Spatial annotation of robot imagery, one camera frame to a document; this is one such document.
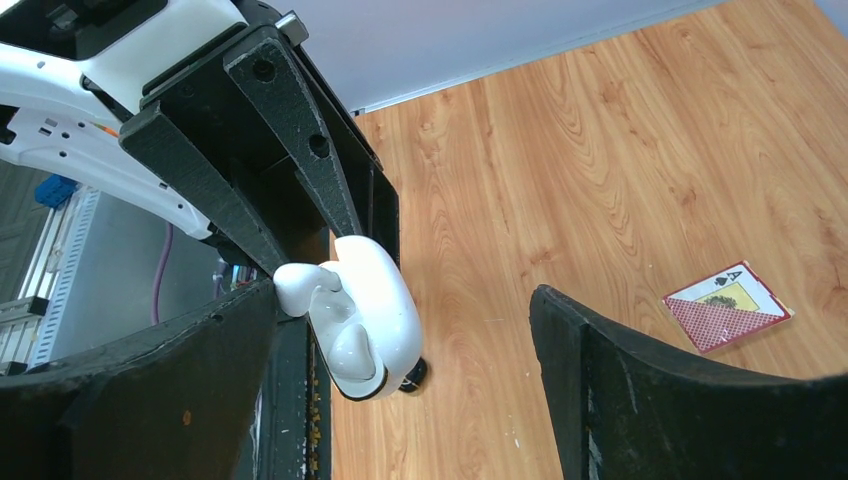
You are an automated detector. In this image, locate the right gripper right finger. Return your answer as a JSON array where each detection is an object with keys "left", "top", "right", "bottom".
[{"left": 529, "top": 285, "right": 847, "bottom": 479}]

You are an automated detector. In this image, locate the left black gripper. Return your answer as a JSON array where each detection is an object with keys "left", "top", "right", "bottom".
[{"left": 119, "top": 23, "right": 400, "bottom": 274}]

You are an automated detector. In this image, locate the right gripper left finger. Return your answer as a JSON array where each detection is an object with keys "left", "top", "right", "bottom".
[{"left": 1, "top": 280, "right": 278, "bottom": 479}]

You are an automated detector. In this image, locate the white earbud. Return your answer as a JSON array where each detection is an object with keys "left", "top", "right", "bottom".
[
  {"left": 272, "top": 263, "right": 342, "bottom": 318},
  {"left": 327, "top": 324, "right": 377, "bottom": 382}
]

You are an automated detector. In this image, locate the white earbud charging case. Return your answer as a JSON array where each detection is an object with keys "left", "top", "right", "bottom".
[{"left": 308, "top": 235, "right": 423, "bottom": 402}]

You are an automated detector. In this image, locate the black earbud charging case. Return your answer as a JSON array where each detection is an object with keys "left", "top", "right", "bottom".
[{"left": 399, "top": 357, "right": 429, "bottom": 394}]

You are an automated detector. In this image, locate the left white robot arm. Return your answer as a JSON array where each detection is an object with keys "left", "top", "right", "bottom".
[{"left": 1, "top": 1, "right": 400, "bottom": 273}]

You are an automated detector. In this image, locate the pink card box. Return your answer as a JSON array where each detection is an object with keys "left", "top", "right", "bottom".
[{"left": 661, "top": 260, "right": 795, "bottom": 355}]

